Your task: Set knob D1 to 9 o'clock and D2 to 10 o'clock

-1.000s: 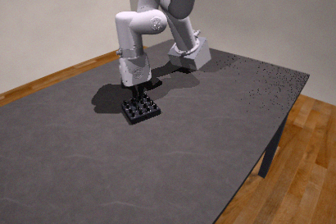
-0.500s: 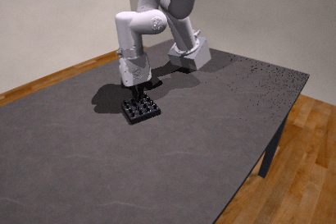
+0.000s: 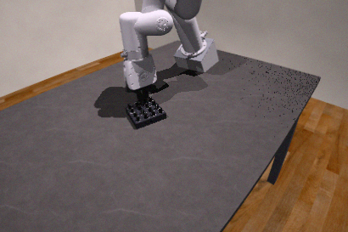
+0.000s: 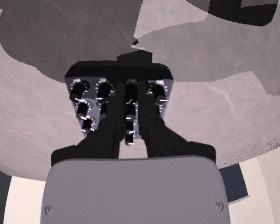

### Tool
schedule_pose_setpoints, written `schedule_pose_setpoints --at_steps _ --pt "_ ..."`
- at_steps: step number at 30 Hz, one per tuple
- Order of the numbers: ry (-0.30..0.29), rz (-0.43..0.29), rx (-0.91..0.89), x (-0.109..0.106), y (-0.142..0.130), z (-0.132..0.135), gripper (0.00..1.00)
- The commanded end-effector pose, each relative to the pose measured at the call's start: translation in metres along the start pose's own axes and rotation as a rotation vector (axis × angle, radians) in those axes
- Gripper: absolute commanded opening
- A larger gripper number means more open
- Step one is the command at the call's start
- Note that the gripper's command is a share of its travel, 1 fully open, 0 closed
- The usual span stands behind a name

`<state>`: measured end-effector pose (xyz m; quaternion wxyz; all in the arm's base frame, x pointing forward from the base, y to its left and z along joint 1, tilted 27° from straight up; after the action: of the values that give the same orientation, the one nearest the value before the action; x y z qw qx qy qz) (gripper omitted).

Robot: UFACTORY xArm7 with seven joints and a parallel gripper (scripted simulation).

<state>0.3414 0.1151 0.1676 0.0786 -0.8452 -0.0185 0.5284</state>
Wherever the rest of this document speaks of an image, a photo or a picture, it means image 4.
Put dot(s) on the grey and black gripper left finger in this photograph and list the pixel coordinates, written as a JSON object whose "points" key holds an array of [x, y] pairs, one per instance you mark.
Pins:
{"points": [[100, 143]]}

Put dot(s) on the black knob box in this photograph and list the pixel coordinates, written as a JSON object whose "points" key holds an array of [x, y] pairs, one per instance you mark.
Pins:
{"points": [[93, 84]]}

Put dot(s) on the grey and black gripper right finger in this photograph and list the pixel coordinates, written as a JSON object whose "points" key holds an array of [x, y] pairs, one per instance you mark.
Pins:
{"points": [[160, 140]]}

